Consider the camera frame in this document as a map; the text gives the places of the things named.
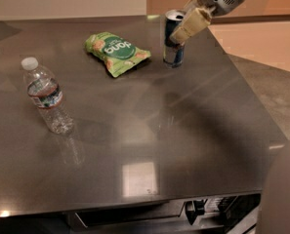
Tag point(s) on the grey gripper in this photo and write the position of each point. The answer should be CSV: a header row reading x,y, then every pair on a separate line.
x,y
198,19

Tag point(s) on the green snack bag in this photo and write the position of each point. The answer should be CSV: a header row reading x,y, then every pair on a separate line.
x,y
118,54

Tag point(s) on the clear plastic water bottle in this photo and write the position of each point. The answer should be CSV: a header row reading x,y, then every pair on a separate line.
x,y
45,92

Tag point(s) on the blue silver redbull can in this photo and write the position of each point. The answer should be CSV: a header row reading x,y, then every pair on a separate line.
x,y
173,54

